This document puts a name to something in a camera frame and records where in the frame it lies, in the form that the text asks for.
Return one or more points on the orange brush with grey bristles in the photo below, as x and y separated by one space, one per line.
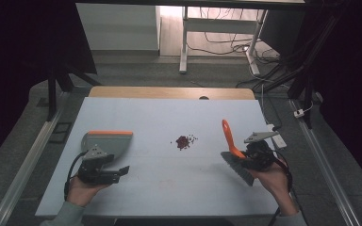
229 135

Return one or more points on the aluminium rail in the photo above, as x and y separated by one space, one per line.
323 163
28 166

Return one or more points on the white board table cover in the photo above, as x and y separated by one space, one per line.
169 188

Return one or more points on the person's left hand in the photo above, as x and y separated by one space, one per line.
81 193

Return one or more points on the black metal stand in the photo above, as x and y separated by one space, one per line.
52 91
304 75

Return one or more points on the white desk frame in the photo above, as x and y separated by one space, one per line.
220 25

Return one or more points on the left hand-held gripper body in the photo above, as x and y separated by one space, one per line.
91 171

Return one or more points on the person's right hand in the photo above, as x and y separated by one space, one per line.
273 182

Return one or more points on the white cabinet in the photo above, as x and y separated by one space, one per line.
119 28

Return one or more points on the white power strip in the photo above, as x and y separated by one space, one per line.
278 139

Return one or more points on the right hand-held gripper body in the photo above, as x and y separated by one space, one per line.
262 155

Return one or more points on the small white plug adapter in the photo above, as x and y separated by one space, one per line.
299 113

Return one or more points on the grey dustpan with orange edge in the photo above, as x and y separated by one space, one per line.
113 144

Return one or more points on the wooden table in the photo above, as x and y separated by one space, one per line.
154 92

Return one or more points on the pile of red beans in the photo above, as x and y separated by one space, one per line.
182 142

